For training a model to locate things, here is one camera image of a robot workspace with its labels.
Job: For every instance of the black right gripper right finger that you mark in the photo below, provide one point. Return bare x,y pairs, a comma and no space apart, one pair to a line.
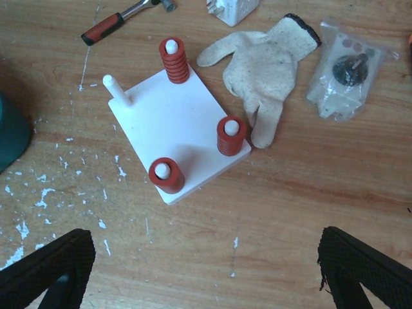
348,264

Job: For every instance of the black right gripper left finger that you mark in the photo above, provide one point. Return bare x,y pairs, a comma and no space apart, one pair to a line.
61,269

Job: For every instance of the red spring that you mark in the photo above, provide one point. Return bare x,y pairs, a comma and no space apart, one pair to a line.
172,52
165,173
231,132

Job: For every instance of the beige work glove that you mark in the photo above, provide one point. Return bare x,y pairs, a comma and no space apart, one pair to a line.
262,71

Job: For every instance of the teal plastic tray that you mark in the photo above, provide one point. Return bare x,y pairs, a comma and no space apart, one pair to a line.
15,133

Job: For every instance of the clear zip bag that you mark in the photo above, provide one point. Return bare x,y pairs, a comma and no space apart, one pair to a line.
345,73

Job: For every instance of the orange black ratchet screwdriver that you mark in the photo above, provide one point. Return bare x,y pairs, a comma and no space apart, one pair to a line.
409,48

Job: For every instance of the white cube power socket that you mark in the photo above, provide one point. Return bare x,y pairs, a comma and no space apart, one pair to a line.
231,12

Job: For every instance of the white peg base plate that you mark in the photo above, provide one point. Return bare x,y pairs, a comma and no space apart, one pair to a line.
178,121

